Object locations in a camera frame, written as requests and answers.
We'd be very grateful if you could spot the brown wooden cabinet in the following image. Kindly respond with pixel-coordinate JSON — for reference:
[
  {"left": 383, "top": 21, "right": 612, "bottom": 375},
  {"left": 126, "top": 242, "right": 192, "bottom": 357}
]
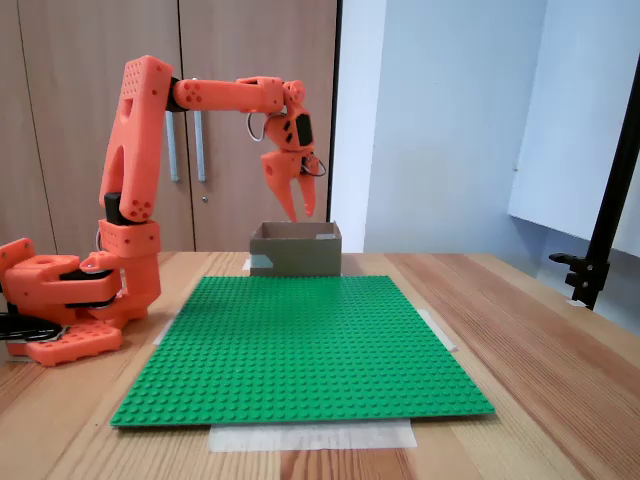
[{"left": 0, "top": 0, "right": 344, "bottom": 254}]

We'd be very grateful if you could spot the wide masking tape strip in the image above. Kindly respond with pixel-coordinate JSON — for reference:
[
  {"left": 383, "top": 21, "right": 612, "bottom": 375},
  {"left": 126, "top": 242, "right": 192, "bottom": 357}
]
[{"left": 207, "top": 418, "right": 419, "bottom": 454}]

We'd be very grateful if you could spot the black stand with clamp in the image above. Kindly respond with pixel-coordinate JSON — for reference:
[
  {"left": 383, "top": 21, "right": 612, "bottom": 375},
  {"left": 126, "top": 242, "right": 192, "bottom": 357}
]
[{"left": 548, "top": 82, "right": 640, "bottom": 312}]

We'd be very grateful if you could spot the brown cardboard box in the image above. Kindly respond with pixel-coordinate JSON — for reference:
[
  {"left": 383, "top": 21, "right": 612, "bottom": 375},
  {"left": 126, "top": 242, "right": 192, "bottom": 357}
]
[{"left": 248, "top": 221, "right": 344, "bottom": 278}]

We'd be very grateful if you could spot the white wall panel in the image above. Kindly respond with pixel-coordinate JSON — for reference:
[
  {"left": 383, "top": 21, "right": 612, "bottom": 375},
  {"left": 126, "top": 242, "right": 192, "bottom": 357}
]
[{"left": 507, "top": 0, "right": 640, "bottom": 259}]

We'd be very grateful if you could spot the metal cabinet handle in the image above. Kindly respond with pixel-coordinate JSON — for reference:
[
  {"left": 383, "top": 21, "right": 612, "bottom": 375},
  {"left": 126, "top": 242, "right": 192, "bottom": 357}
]
[
  {"left": 193, "top": 110, "right": 208, "bottom": 183},
  {"left": 166, "top": 110, "right": 181, "bottom": 183}
]

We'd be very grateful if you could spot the green lego baseplate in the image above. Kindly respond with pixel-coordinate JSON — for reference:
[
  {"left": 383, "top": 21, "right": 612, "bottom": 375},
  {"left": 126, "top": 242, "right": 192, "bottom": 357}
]
[{"left": 109, "top": 274, "right": 497, "bottom": 429}]

